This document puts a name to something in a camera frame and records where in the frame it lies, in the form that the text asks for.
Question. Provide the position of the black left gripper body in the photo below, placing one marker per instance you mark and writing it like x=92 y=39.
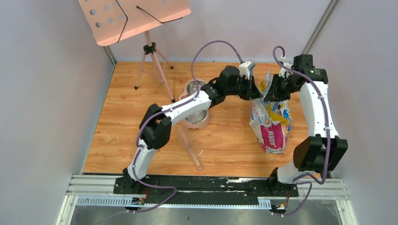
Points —
x=247 y=85

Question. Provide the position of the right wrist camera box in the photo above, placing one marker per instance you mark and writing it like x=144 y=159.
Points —
x=284 y=73

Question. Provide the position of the pink music stand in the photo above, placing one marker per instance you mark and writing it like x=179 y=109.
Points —
x=112 y=21

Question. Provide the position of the clear plastic food scoop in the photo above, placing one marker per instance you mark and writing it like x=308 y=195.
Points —
x=186 y=142

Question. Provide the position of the pink double bowl feeder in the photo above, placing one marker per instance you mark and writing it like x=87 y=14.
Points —
x=188 y=125

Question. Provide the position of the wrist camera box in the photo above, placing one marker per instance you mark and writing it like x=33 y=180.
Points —
x=246 y=68
x=284 y=73

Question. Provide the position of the steel bowl near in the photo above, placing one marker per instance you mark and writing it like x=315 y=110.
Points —
x=197 y=117

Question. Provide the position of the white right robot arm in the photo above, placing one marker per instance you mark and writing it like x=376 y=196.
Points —
x=322 y=150

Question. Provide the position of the steel bowl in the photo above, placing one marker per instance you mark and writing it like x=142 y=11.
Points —
x=192 y=86
x=197 y=117

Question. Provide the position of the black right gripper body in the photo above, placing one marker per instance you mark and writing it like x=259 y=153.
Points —
x=286 y=83

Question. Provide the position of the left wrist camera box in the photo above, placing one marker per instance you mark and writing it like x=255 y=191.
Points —
x=246 y=68

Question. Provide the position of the steel bowl far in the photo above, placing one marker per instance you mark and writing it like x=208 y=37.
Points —
x=192 y=86

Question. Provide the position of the cat food bag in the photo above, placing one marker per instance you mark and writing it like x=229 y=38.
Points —
x=271 y=123

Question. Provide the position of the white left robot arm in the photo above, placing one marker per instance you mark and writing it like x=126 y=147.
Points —
x=155 y=128

